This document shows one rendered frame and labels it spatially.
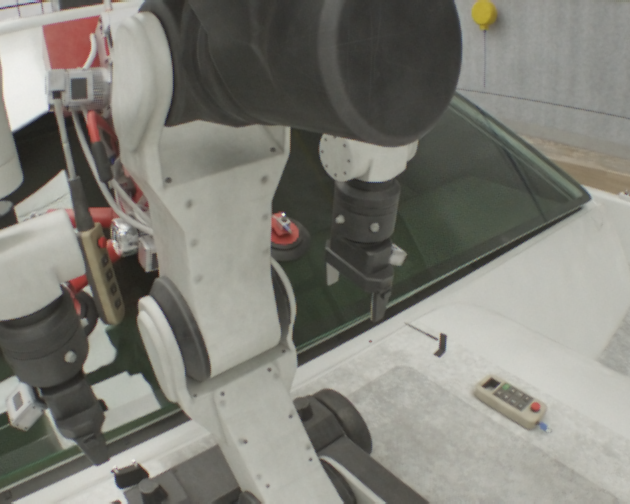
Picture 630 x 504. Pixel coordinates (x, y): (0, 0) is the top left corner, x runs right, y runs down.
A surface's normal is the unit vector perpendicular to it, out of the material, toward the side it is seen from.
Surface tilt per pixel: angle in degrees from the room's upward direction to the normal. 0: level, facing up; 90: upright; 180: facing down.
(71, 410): 101
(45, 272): 97
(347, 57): 90
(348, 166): 90
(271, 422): 60
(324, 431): 45
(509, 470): 0
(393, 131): 90
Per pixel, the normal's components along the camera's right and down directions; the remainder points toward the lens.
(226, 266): 0.62, 0.47
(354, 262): -0.78, 0.33
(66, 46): 0.51, 0.01
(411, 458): -0.07, -0.89
